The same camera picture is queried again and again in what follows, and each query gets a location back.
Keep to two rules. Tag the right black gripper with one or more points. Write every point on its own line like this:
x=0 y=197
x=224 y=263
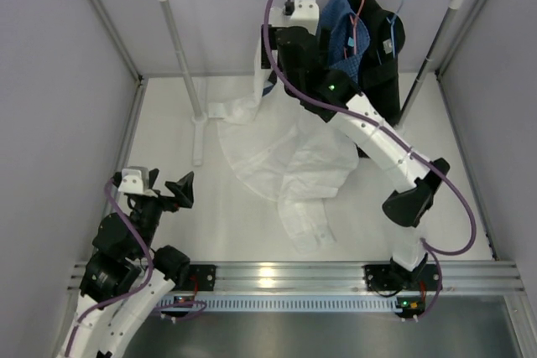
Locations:
x=266 y=55

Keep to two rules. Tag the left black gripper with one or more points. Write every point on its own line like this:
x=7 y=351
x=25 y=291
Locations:
x=182 y=190

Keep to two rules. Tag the white shirt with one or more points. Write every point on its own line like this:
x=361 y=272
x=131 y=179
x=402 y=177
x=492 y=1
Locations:
x=285 y=154

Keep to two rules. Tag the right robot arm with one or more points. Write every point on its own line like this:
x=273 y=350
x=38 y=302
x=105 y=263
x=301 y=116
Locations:
x=294 y=54

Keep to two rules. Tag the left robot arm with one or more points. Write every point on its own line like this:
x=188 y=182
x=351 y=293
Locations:
x=124 y=278

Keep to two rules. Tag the blue checked shirt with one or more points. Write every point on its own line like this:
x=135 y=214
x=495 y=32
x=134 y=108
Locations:
x=334 y=20

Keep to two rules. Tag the black shirt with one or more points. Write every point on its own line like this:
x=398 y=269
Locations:
x=380 y=83

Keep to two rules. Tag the blue hanger under black shirt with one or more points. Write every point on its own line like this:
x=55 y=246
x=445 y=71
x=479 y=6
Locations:
x=389 y=35

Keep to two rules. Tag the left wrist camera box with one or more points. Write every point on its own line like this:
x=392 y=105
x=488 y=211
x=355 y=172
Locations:
x=134 y=181

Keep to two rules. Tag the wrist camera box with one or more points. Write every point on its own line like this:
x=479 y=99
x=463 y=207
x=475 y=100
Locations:
x=134 y=181
x=306 y=15

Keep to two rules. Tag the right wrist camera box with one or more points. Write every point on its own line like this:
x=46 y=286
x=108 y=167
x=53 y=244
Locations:
x=306 y=15

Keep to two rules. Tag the pink wire hanger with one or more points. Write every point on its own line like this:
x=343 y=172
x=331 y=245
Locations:
x=353 y=48

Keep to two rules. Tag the perforated cable duct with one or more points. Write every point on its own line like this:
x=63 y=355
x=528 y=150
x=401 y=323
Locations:
x=297 y=304

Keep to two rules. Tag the aluminium frame post left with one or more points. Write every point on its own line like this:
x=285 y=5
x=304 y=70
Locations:
x=110 y=29

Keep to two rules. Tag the aluminium frame post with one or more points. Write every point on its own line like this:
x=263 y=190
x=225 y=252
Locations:
x=110 y=29
x=476 y=7

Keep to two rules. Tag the aluminium frame post right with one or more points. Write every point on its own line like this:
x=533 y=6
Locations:
x=476 y=7

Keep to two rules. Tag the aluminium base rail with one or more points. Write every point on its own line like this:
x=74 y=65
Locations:
x=457 y=278

